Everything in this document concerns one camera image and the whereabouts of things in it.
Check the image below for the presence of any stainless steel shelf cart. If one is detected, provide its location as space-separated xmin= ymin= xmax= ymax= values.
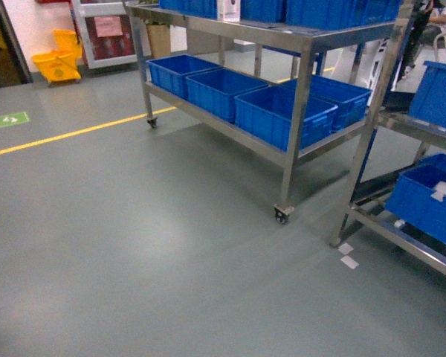
xmin=123 ymin=1 xmax=415 ymax=225

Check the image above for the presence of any blue crate lower shelf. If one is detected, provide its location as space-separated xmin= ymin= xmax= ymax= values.
xmin=385 ymin=153 xmax=446 ymax=244

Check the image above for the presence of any blue crate shelf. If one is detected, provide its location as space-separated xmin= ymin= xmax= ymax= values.
xmin=385 ymin=153 xmax=446 ymax=244
xmin=408 ymin=61 xmax=446 ymax=128

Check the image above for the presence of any blue crate upper shelf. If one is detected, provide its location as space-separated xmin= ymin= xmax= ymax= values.
xmin=408 ymin=61 xmax=446 ymax=128

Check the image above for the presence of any blue crate on cart near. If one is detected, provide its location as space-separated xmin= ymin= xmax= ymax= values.
xmin=235 ymin=86 xmax=338 ymax=152

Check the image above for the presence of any blue crate on cart middle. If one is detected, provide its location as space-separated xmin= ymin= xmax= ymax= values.
xmin=187 ymin=68 xmax=268 ymax=123

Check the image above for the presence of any blue crate on cart far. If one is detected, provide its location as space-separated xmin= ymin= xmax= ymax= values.
xmin=146 ymin=54 xmax=222 ymax=100

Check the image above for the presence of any blue crate behind on cart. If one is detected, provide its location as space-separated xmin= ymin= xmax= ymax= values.
xmin=282 ymin=74 xmax=373 ymax=133

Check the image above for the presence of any yellow mop bucket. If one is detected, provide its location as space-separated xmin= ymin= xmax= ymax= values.
xmin=31 ymin=30 xmax=83 ymax=85

